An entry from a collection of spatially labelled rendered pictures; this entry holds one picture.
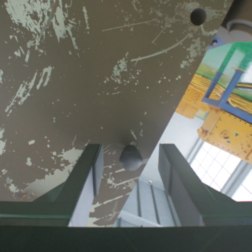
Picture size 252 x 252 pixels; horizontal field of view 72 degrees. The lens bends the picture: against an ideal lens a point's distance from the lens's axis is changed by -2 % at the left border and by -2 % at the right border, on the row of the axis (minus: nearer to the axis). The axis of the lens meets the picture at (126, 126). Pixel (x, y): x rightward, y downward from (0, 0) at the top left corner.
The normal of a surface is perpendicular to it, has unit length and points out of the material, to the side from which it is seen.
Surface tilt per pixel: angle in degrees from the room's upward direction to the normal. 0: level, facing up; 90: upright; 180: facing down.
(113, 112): 90
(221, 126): 90
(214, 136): 90
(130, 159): 90
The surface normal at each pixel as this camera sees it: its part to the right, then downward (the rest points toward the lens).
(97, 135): 0.00, 0.25
